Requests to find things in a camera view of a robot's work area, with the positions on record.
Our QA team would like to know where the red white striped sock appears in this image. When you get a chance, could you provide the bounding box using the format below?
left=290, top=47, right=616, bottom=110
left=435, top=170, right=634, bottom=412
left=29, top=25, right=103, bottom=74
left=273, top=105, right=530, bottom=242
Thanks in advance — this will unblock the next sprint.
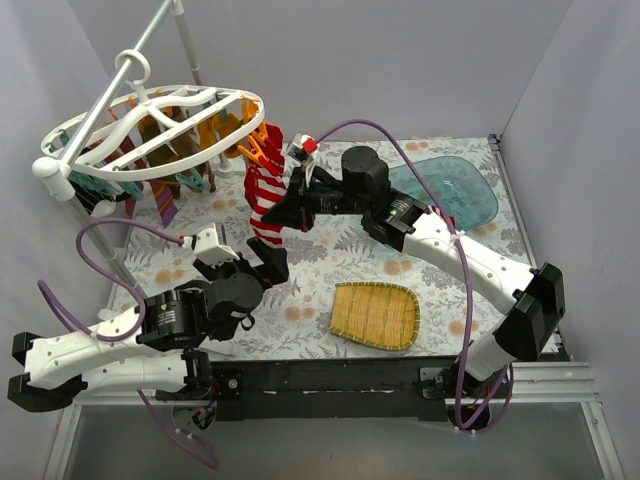
left=244, top=164, right=286, bottom=248
left=428, top=205, right=456, bottom=229

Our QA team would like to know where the mustard yellow sock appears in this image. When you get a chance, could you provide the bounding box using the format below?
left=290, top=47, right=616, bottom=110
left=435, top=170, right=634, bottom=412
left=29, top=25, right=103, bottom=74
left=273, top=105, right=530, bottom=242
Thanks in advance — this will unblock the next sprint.
left=198, top=110, right=242, bottom=150

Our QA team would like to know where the brown olive sock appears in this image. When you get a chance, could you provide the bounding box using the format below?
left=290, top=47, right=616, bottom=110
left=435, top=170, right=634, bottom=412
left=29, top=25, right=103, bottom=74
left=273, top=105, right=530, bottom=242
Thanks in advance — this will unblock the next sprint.
left=137, top=116, right=216, bottom=193

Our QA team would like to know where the white round clip hanger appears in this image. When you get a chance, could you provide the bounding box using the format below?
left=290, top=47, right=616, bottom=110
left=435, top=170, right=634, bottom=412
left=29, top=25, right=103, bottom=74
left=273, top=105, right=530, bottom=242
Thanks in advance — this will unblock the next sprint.
left=32, top=49, right=265, bottom=191

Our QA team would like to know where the red white patterned sock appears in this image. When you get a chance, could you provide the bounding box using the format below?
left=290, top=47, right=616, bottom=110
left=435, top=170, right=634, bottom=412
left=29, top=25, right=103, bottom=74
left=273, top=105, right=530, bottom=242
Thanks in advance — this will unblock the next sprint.
left=248, top=121, right=285, bottom=176

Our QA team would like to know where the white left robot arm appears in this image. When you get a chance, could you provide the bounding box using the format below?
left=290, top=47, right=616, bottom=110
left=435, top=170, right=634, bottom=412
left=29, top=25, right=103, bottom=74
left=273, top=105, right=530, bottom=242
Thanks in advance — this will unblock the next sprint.
left=7, top=229, right=289, bottom=413

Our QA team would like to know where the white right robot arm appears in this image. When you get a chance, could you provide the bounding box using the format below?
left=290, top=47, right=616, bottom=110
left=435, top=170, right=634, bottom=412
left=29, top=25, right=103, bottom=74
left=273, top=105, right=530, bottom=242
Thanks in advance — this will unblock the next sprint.
left=266, top=145, right=565, bottom=398

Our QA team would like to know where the floral patterned table mat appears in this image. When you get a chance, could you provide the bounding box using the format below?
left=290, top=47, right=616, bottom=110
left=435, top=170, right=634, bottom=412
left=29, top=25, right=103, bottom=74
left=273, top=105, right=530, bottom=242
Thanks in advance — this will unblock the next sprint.
left=116, top=138, right=532, bottom=360

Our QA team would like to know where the purple striped sock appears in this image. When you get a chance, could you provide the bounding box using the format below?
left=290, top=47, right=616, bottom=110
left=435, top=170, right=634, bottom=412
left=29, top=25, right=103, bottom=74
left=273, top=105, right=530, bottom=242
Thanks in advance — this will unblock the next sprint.
left=149, top=179, right=181, bottom=227

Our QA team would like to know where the woven bamboo tray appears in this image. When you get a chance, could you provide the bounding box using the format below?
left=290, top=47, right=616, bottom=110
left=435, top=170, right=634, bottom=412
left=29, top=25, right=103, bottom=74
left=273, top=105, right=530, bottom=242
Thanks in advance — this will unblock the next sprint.
left=328, top=282, right=421, bottom=351

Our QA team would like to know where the blue transparent plastic basin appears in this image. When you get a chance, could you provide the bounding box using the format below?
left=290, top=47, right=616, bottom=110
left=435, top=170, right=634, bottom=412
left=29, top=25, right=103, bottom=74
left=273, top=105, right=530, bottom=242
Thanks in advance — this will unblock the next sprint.
left=414, top=156, right=499, bottom=230

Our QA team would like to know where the black white striped sock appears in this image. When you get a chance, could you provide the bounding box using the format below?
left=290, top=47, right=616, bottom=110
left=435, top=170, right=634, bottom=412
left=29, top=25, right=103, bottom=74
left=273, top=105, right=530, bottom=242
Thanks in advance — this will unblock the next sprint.
left=68, top=171, right=131, bottom=218

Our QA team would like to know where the white drying rack stand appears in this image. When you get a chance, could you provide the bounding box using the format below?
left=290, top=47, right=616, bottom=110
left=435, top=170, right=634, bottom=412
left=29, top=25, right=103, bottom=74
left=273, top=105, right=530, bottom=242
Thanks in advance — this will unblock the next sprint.
left=30, top=0, right=241, bottom=357

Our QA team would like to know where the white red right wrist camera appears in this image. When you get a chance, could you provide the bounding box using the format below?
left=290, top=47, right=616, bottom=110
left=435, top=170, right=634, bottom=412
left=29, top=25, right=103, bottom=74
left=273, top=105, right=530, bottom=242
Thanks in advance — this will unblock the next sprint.
left=286, top=133, right=318, bottom=186

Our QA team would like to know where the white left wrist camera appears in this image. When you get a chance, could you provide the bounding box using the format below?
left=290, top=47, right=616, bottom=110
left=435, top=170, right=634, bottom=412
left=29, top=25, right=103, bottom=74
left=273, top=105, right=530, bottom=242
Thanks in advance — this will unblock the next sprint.
left=189, top=223, right=240, bottom=267

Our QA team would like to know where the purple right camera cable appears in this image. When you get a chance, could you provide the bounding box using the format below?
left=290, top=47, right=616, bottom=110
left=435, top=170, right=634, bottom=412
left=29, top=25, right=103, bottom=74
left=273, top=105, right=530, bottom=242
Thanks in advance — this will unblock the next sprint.
left=312, top=118, right=515, bottom=434

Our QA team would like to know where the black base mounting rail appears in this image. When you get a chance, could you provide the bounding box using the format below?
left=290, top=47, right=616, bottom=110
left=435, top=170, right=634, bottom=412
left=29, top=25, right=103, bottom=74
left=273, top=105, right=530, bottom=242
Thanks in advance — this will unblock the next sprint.
left=154, top=355, right=491, bottom=424

